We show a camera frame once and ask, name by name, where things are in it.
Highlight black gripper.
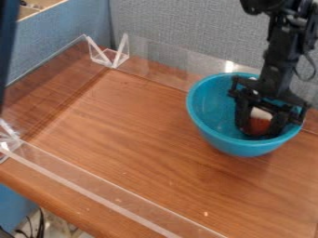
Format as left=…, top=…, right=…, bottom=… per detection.
left=228, top=56, right=308, bottom=138

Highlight brown and white toy mushroom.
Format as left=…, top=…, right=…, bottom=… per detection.
left=241, top=107, right=273, bottom=137

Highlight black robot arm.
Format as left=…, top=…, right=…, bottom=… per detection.
left=228, top=0, right=318, bottom=137

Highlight blue plastic bowl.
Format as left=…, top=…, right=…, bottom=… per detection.
left=185, top=73, right=302, bottom=157

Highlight clear acrylic back barrier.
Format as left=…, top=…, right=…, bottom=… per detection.
left=122, top=34, right=318, bottom=108

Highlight clear acrylic barrier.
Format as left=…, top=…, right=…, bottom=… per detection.
left=0, top=141, right=227, bottom=238
left=122, top=34, right=318, bottom=108

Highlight clear acrylic front barrier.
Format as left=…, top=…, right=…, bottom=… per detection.
left=0, top=141, right=227, bottom=238

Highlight wooden shelf box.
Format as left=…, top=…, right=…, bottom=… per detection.
left=17, top=0, right=68, bottom=21

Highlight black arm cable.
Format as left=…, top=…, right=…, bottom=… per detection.
left=291, top=36, right=318, bottom=83

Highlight clear acrylic corner bracket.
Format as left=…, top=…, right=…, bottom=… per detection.
left=84, top=33, right=130, bottom=69

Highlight clear acrylic left bracket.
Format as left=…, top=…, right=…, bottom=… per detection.
left=0, top=119, right=21, bottom=165

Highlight black cables under table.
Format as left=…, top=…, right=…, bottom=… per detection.
left=0, top=207, right=46, bottom=238

